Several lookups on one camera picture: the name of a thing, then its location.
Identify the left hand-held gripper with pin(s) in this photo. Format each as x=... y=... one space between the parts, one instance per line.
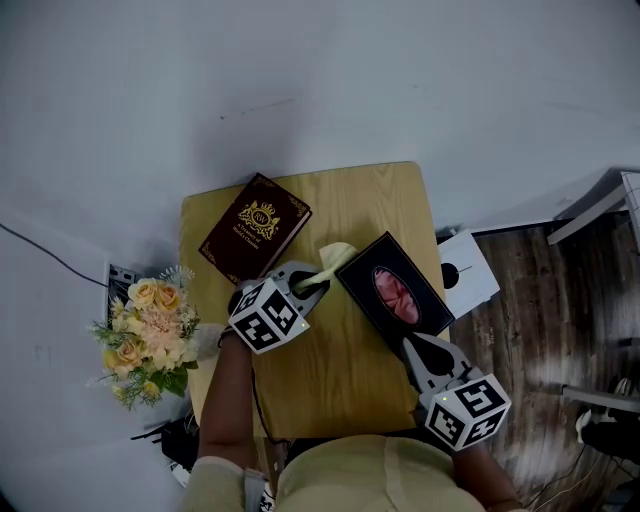
x=265 y=315

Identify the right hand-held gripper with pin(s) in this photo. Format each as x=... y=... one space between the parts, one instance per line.
x=467 y=410

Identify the yellow cloth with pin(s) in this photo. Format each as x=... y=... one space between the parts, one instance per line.
x=337 y=252

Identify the black tissue box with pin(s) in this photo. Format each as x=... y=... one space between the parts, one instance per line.
x=360 y=270

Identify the person's right forearm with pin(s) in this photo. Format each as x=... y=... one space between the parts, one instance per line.
x=480 y=470

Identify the person's left forearm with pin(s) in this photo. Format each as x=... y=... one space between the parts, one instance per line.
x=225 y=400

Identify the white box with black circle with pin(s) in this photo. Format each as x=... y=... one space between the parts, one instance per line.
x=475 y=280

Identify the pink tissue paper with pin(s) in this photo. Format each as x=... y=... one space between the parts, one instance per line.
x=397 y=297

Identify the dark red hardcover book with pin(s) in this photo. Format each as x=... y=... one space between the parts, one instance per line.
x=250 y=225

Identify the white textured vase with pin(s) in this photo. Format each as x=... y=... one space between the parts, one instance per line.
x=207 y=340

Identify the person's yellow shirt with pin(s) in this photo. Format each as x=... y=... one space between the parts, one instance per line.
x=360 y=475

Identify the yellow artificial flower bouquet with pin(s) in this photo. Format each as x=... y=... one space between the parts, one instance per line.
x=150 y=330

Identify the black router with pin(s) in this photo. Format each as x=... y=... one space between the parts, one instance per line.
x=180 y=445

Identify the white metal table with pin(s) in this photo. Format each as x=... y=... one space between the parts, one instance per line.
x=585 y=220

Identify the white electronic device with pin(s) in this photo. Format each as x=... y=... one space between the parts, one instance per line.
x=181 y=475

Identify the white checked tablecloth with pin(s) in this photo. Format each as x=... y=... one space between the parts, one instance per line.
x=632 y=200

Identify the white wall network panel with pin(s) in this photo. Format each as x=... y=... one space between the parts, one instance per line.
x=117 y=285

